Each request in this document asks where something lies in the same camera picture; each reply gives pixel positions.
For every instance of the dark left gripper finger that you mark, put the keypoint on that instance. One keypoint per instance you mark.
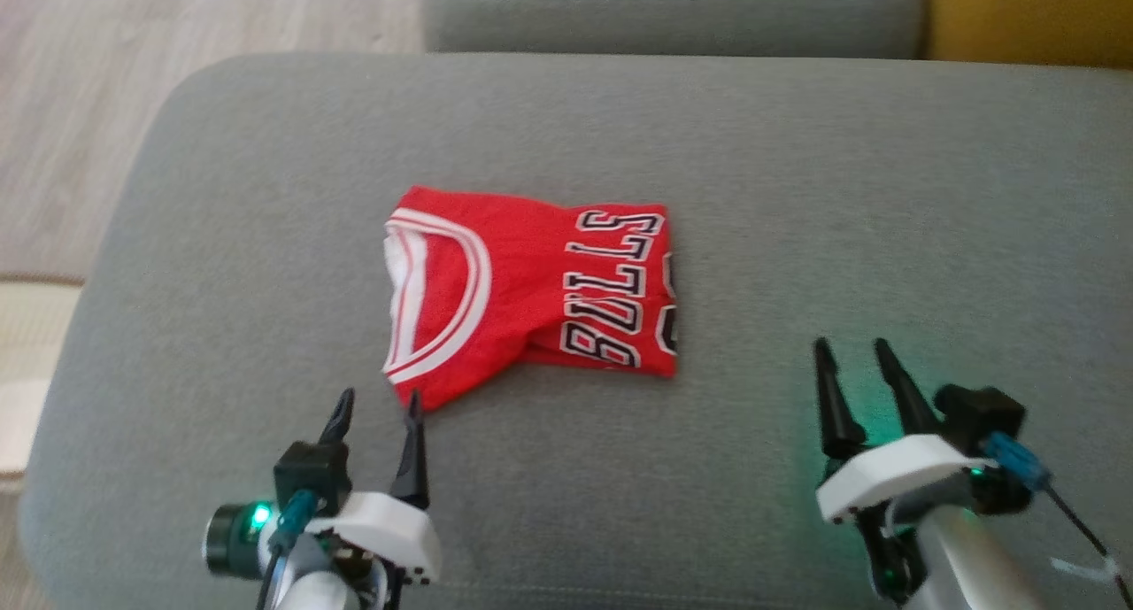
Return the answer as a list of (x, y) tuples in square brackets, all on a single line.
[(339, 420), (412, 455)]

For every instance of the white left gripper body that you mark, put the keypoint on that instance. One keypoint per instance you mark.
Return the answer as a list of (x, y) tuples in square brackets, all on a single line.
[(381, 530)]

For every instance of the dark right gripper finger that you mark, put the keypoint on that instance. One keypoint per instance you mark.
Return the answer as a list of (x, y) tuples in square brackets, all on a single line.
[(907, 393), (836, 402)]

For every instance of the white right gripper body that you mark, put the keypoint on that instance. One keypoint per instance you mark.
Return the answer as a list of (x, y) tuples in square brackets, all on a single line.
[(903, 477)]

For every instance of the red and white basketball jersey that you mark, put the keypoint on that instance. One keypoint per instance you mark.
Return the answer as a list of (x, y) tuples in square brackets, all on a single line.
[(531, 282)]

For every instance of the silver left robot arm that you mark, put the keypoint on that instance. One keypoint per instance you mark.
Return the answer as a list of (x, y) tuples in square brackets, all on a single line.
[(310, 583)]

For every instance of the large grey sofa seat cushion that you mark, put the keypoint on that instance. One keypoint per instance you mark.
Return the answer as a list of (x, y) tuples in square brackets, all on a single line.
[(797, 238)]

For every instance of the beige rug with brown edge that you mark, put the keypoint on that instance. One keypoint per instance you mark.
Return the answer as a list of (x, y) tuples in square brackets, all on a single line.
[(31, 353)]

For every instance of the yellow sofa backrest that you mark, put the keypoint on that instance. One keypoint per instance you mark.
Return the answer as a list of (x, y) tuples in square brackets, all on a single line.
[(1031, 17)]

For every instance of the small grey sofa seat cushion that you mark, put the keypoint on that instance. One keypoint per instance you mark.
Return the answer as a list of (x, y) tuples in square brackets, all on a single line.
[(673, 12)]

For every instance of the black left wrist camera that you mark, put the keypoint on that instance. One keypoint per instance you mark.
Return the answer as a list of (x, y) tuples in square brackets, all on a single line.
[(310, 475)]

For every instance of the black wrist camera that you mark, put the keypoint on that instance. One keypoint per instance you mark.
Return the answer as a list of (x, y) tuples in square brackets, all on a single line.
[(982, 415), (310, 475)]

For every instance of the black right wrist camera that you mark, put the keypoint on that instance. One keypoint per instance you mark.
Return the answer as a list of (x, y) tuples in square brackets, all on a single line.
[(982, 415)]

